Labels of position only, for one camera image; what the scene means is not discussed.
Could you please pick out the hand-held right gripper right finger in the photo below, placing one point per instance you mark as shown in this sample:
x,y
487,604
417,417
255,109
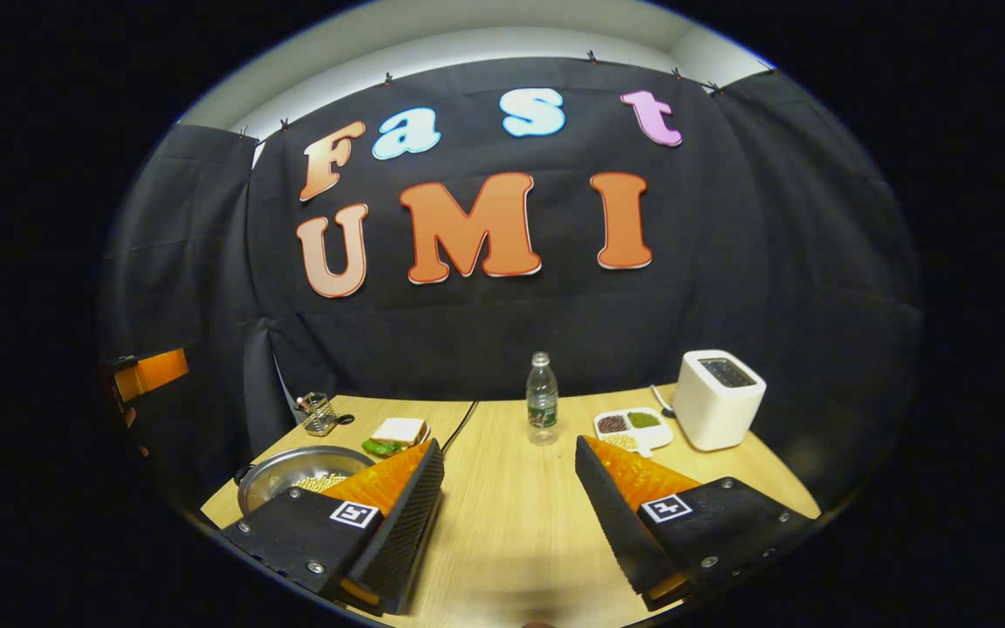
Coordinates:
x,y
620,532

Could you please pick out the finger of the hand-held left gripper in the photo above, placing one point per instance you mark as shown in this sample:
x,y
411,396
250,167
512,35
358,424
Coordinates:
x,y
153,373

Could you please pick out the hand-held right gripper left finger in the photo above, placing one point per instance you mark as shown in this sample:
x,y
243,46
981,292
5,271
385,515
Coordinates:
x,y
402,532

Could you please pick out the pile of yellow soybeans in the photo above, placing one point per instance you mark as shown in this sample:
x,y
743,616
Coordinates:
x,y
319,482

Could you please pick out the sandwich with lettuce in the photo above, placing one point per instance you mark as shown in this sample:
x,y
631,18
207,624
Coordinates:
x,y
398,432

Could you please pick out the white divided tray with beans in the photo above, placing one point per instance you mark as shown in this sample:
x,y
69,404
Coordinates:
x,y
633,429

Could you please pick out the metal spoon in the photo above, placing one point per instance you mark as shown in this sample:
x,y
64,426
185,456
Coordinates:
x,y
661,401

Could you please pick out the metal mesh utensil holder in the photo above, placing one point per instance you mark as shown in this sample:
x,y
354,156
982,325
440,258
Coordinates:
x,y
319,419

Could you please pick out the clear plastic water bottle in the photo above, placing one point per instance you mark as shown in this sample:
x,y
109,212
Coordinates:
x,y
542,401

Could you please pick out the white toaster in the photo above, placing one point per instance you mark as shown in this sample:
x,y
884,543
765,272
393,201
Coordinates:
x,y
716,406

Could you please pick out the black backdrop cloth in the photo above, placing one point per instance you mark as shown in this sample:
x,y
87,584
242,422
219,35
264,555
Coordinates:
x,y
502,331

